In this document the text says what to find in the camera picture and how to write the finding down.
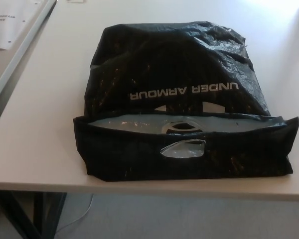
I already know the white printed paper sheet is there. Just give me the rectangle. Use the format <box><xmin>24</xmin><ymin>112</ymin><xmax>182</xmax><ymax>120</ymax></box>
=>
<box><xmin>0</xmin><ymin>0</ymin><xmax>50</xmax><ymax>50</ymax></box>

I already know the black Under Armour plastic bag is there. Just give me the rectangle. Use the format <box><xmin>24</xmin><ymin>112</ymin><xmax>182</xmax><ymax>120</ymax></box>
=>
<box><xmin>72</xmin><ymin>20</ymin><xmax>299</xmax><ymax>184</ymax></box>

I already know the thin white cable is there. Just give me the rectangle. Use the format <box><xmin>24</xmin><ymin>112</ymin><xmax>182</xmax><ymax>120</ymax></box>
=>
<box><xmin>57</xmin><ymin>193</ymin><xmax>94</xmax><ymax>232</ymax></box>

